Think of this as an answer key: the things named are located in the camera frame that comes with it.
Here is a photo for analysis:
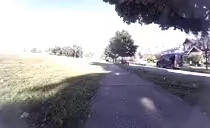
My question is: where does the round dark green tree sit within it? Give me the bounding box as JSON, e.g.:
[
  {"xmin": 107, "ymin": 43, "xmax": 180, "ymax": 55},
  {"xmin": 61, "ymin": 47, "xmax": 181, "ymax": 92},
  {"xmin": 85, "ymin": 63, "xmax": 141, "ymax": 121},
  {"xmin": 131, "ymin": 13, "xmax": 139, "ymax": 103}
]
[{"xmin": 103, "ymin": 29, "xmax": 140, "ymax": 64}]

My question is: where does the row of distant trees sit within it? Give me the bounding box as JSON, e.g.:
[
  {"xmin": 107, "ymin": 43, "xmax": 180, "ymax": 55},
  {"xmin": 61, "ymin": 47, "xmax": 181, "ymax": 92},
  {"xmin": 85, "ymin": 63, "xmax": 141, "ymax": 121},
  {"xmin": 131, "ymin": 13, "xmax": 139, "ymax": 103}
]
[{"xmin": 46, "ymin": 44, "xmax": 85, "ymax": 59}]

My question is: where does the grey concrete path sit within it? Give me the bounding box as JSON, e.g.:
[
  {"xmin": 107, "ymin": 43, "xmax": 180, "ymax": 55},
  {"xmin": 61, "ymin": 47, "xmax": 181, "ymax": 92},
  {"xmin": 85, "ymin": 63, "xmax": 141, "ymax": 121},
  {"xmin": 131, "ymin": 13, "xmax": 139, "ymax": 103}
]
[{"xmin": 83, "ymin": 62, "xmax": 210, "ymax": 128}]

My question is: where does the dark van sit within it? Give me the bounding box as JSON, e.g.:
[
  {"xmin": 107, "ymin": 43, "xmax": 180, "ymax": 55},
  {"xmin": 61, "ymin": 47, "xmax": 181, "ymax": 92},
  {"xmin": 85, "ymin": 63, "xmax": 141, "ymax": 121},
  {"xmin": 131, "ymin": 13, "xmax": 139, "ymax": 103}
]
[{"xmin": 156, "ymin": 53, "xmax": 184, "ymax": 70}]

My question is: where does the grass field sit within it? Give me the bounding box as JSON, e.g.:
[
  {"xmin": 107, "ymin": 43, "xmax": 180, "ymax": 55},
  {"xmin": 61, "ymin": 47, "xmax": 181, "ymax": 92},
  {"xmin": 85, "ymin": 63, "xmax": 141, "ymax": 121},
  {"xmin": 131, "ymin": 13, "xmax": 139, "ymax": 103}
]
[{"xmin": 0, "ymin": 53, "xmax": 109, "ymax": 128}]

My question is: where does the grass strip beside road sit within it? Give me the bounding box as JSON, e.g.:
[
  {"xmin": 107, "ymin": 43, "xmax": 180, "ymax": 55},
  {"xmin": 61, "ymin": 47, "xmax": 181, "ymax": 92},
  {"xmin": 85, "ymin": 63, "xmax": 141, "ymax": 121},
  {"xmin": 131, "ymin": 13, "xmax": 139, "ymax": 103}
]
[{"xmin": 117, "ymin": 63, "xmax": 210, "ymax": 121}]

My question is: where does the overhanging tree foliage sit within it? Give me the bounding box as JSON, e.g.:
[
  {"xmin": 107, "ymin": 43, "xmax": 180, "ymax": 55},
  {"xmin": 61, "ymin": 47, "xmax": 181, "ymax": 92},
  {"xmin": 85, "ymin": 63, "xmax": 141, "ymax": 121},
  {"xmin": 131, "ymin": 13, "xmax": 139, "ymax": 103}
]
[{"xmin": 102, "ymin": 0, "xmax": 210, "ymax": 36}]

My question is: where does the house with gabled roof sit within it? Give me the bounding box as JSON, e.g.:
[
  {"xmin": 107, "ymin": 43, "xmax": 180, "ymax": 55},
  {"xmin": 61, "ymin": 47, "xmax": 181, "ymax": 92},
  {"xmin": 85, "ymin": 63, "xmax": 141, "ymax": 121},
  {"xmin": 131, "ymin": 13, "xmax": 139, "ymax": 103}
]
[{"xmin": 159, "ymin": 37, "xmax": 210, "ymax": 66}]

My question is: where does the grey asphalt road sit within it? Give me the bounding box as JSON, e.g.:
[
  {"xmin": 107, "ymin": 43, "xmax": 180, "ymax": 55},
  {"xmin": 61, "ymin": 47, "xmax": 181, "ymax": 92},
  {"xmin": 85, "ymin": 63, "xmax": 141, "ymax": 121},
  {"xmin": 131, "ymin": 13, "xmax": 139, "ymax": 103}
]
[{"xmin": 132, "ymin": 63, "xmax": 210, "ymax": 80}]

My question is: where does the thin reddish tree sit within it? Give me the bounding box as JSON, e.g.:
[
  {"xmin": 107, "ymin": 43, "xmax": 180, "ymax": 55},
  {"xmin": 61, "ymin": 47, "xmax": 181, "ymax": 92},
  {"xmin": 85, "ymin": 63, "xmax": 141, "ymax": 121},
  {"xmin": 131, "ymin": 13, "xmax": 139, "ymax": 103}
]
[{"xmin": 196, "ymin": 31, "xmax": 210, "ymax": 71}]

